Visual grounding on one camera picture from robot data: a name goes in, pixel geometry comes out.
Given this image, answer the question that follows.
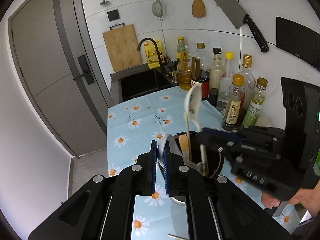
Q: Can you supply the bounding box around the wooden spoon in holder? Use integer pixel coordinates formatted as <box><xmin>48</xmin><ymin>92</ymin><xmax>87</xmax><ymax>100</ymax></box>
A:
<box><xmin>178</xmin><ymin>134</ymin><xmax>191</xmax><ymax>161</ymax></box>

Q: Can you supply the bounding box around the amber oil bottle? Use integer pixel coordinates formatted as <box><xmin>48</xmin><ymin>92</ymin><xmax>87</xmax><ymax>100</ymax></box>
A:
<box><xmin>176</xmin><ymin>37</ymin><xmax>191</xmax><ymax>90</ymax></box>

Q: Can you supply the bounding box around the wooden spatula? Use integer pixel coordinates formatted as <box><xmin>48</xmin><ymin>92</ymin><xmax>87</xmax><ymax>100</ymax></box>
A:
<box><xmin>192</xmin><ymin>0</ymin><xmax>206</xmax><ymax>18</ymax></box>

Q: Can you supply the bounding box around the black wall panel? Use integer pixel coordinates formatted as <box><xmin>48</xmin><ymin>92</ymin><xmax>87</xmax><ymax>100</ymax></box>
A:
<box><xmin>276</xmin><ymin>17</ymin><xmax>320</xmax><ymax>71</ymax></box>

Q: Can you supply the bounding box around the clear bottle gold cap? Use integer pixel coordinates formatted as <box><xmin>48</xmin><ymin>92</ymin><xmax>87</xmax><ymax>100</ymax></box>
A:
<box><xmin>191</xmin><ymin>42</ymin><xmax>210</xmax><ymax>100</ymax></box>

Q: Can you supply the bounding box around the black door handle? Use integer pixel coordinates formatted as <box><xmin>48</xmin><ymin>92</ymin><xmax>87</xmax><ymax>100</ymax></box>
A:
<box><xmin>73</xmin><ymin>55</ymin><xmax>94</xmax><ymax>85</ymax></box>

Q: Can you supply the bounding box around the grey door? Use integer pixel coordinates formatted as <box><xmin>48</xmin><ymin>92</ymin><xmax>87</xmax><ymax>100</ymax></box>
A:
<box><xmin>8</xmin><ymin>0</ymin><xmax>113</xmax><ymax>158</ymax></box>

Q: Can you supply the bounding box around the black faucet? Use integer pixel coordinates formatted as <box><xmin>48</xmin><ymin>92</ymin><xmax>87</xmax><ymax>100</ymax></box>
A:
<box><xmin>137</xmin><ymin>37</ymin><xmax>165</xmax><ymax>72</ymax></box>

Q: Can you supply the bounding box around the black cylindrical utensil holder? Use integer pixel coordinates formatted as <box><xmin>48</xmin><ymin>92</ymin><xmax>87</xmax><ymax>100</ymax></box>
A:
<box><xmin>157</xmin><ymin>132</ymin><xmax>224</xmax><ymax>206</ymax></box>

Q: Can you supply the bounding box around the black wall switch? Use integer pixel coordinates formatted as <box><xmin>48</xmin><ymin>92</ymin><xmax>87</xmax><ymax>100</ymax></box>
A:
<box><xmin>107</xmin><ymin>9</ymin><xmax>120</xmax><ymax>22</ymax></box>

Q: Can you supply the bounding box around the cleaver knife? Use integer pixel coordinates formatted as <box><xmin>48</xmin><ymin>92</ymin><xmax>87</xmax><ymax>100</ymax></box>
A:
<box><xmin>214</xmin><ymin>0</ymin><xmax>269</xmax><ymax>53</ymax></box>

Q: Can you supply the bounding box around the yellow cap clear bottle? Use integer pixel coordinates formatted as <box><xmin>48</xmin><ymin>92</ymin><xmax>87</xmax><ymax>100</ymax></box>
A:
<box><xmin>216</xmin><ymin>51</ymin><xmax>235</xmax><ymax>115</ymax></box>

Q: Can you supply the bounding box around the orange cap sauce bottle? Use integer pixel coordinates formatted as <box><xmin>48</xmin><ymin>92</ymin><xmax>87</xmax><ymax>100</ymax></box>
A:
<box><xmin>222</xmin><ymin>74</ymin><xmax>244</xmax><ymax>131</ymax></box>

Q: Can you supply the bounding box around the green plastic bag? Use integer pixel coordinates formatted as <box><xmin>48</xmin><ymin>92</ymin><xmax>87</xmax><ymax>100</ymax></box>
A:
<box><xmin>313</xmin><ymin>150</ymin><xmax>320</xmax><ymax>176</ymax></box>

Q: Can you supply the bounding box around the yellow oil bottle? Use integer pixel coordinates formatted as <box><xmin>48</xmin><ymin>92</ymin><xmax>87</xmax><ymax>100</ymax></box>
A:
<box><xmin>143</xmin><ymin>40</ymin><xmax>164</xmax><ymax>69</ymax></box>

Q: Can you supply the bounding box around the tall gold cap bottle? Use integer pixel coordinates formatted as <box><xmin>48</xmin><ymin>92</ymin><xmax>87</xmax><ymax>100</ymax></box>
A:
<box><xmin>240</xmin><ymin>54</ymin><xmax>255</xmax><ymax>112</ymax></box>

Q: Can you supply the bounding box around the black cap vinegar bottle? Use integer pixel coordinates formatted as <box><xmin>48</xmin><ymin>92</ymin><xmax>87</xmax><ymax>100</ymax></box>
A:
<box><xmin>208</xmin><ymin>47</ymin><xmax>225</xmax><ymax>107</ymax></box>

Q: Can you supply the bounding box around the cream spoon blue pattern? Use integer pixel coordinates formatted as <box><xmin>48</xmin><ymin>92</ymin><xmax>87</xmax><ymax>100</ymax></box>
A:
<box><xmin>184</xmin><ymin>84</ymin><xmax>209</xmax><ymax>177</ymax></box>

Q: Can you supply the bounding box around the black sink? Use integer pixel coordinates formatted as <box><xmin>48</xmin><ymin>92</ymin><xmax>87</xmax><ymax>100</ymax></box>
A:
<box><xmin>110</xmin><ymin>64</ymin><xmax>177</xmax><ymax>105</ymax></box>

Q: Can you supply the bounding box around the daisy print blue tablecloth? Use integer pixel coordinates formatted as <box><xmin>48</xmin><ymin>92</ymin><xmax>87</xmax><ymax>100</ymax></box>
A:
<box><xmin>107</xmin><ymin>86</ymin><xmax>300</xmax><ymax>239</ymax></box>

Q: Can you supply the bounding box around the wooden cutting board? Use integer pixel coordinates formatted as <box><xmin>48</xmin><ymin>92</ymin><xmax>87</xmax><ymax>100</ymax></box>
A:
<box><xmin>103</xmin><ymin>24</ymin><xmax>143</xmax><ymax>72</ymax></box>

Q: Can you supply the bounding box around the white ceramic spoon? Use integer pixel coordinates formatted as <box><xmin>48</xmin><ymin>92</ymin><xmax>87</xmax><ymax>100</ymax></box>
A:
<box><xmin>157</xmin><ymin>134</ymin><xmax>185</xmax><ymax>170</ymax></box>

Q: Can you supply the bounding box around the green label bottle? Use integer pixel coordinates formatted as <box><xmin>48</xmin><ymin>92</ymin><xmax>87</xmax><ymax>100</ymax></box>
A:
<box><xmin>242</xmin><ymin>77</ymin><xmax>268</xmax><ymax>126</ymax></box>

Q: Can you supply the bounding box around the metal strainer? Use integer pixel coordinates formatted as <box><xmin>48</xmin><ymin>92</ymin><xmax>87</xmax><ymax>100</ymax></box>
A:
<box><xmin>151</xmin><ymin>0</ymin><xmax>163</xmax><ymax>18</ymax></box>

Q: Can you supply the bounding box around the person's right hand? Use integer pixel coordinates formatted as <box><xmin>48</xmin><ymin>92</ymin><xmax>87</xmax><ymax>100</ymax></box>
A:
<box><xmin>261</xmin><ymin>183</ymin><xmax>320</xmax><ymax>217</ymax></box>

